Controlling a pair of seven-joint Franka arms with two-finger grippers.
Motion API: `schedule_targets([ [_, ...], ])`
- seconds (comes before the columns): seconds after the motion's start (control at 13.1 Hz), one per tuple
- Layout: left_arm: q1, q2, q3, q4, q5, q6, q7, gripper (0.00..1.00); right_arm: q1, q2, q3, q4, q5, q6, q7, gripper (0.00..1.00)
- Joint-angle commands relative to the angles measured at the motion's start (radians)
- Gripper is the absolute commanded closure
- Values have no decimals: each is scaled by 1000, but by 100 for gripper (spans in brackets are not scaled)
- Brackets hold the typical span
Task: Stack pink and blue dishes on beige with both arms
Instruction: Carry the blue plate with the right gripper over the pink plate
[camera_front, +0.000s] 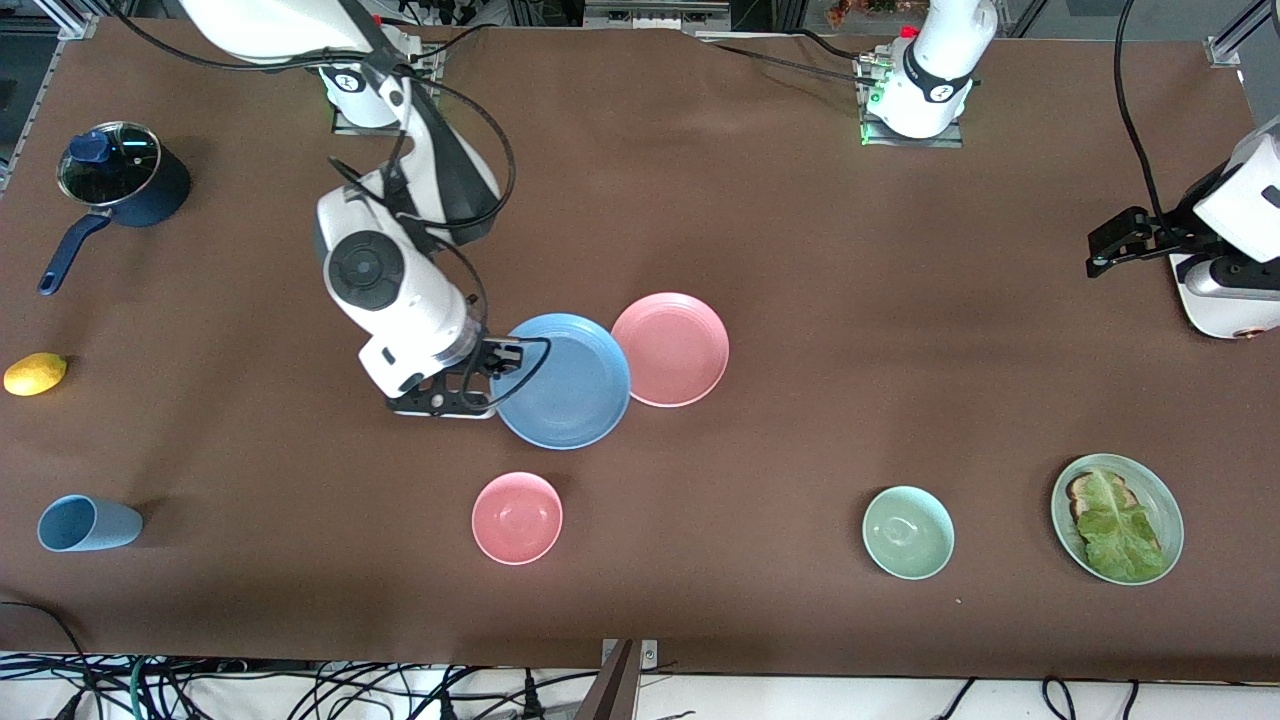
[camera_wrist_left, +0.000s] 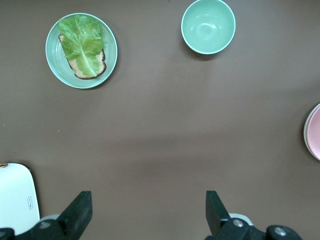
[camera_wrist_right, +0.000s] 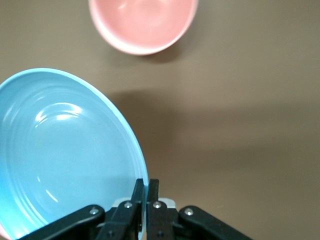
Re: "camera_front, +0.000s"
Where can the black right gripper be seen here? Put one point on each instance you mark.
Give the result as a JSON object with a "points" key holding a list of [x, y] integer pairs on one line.
{"points": [[490, 353]]}

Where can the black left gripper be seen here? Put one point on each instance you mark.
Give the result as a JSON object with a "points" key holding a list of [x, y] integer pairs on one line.
{"points": [[1166, 237]]}

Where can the large blue plate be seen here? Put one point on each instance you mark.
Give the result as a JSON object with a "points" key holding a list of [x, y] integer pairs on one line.
{"points": [[575, 385]]}

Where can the large pink plate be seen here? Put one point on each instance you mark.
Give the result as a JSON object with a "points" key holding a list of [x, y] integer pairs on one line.
{"points": [[672, 348]]}

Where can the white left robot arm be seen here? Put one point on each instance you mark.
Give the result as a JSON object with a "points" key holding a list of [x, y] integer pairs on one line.
{"points": [[935, 70]]}

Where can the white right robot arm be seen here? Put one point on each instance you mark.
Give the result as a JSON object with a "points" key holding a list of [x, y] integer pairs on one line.
{"points": [[400, 300]]}

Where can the small pink bowl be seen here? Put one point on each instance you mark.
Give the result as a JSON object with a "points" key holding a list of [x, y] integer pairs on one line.
{"points": [[517, 518]]}

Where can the toasted bread slice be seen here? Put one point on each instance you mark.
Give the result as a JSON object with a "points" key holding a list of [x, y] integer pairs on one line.
{"points": [[1080, 490]]}

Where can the green plate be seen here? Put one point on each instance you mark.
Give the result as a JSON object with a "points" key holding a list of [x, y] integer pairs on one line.
{"points": [[1160, 500]]}

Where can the green lettuce leaf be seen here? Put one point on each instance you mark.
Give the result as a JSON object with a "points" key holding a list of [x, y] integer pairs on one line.
{"points": [[1115, 530]]}

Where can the orange brown plant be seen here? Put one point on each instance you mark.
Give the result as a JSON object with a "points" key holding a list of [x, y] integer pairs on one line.
{"points": [[870, 8]]}

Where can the small green bowl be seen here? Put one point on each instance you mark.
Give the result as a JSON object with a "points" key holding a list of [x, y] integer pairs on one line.
{"points": [[908, 532]]}

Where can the dark blue saucepan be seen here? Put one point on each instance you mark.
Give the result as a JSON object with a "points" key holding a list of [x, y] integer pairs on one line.
{"points": [[165, 195]]}

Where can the glass lid with blue knob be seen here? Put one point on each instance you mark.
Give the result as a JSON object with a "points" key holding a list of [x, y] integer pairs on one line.
{"points": [[115, 170]]}

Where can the blue cup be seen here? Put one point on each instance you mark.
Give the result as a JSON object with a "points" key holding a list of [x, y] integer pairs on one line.
{"points": [[95, 525]]}

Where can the yellow lemon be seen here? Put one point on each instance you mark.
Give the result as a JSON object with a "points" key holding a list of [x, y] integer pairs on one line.
{"points": [[35, 374]]}

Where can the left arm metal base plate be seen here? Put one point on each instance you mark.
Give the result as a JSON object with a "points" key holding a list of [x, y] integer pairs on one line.
{"points": [[950, 138]]}

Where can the aluminium frame profile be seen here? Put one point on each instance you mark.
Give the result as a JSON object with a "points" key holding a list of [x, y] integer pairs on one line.
{"points": [[1222, 52], [650, 15], [70, 25]]}

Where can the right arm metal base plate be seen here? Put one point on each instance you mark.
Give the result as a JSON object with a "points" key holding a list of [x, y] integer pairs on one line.
{"points": [[345, 120]]}

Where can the metal table edge bracket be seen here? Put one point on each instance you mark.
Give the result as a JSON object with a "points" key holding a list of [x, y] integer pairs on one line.
{"points": [[650, 655]]}

